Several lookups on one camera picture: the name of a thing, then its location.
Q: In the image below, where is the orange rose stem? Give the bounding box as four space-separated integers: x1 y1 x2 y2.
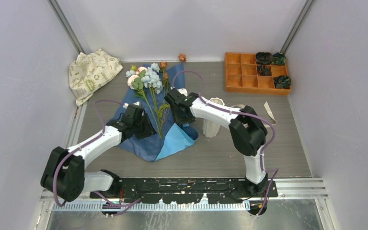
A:
159 61 171 93

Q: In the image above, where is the blue wrapping paper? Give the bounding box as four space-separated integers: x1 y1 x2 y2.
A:
109 63 199 163

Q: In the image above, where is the light blue flower stem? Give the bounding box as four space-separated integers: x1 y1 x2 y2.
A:
138 63 170 138

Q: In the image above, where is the pink rose stem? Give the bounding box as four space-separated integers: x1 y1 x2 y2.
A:
126 65 162 138

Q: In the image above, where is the single small orange rose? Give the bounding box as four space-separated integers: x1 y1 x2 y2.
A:
178 53 186 62

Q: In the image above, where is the beige printed ribbon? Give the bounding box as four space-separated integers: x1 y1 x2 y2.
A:
231 101 276 126

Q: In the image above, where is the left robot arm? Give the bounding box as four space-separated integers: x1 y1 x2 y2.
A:
40 104 156 202

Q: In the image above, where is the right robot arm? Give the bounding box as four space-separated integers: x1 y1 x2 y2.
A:
164 88 268 197

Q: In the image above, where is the white ribbed vase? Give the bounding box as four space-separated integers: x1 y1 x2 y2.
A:
203 97 225 138

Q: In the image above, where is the cream patterned cloth bag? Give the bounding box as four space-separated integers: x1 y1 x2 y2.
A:
69 49 123 107

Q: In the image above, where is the orange compartment tray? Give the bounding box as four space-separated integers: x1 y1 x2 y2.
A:
224 52 291 95

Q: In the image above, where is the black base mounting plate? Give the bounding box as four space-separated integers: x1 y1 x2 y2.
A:
90 178 278 204

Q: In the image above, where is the dark fabric piece middle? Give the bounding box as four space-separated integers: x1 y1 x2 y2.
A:
257 65 272 76

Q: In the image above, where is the dark rolled fabric top-left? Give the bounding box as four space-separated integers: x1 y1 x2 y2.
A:
255 52 273 65

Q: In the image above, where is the dark rolled fabric bottom-right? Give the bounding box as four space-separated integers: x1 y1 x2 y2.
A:
273 75 292 89

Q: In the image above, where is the dark rolled fabric top-right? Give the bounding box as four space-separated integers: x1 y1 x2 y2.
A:
271 52 286 66

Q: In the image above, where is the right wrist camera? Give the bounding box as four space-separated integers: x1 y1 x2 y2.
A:
177 88 188 96

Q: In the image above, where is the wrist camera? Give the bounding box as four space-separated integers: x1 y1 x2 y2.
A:
177 88 188 96
122 101 141 109

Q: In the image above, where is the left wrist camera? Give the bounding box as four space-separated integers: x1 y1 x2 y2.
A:
122 101 141 109

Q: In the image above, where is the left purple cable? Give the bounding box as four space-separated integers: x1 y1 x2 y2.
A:
52 99 142 217

